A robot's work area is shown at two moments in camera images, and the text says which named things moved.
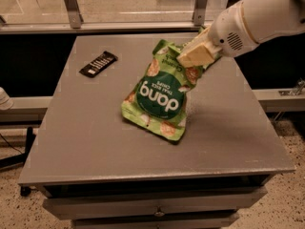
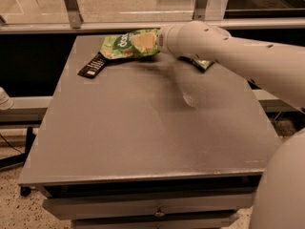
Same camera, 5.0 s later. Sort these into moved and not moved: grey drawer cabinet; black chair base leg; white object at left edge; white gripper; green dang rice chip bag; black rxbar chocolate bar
Moved: white gripper; green dang rice chip bag
Not moved: grey drawer cabinet; black chair base leg; black rxbar chocolate bar; white object at left edge
